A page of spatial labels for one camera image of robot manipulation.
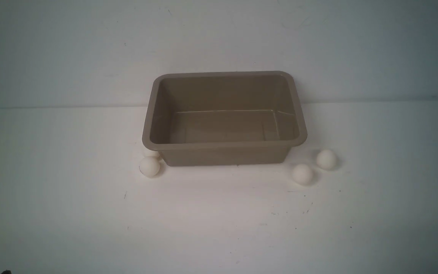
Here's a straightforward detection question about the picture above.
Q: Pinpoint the white ping-pong ball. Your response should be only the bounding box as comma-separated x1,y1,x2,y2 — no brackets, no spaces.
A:
291,164,314,185
143,149,160,158
315,149,338,170
139,156,160,178

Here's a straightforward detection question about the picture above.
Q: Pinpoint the tan plastic storage bin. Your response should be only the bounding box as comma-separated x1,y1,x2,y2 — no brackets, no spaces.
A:
141,71,308,167

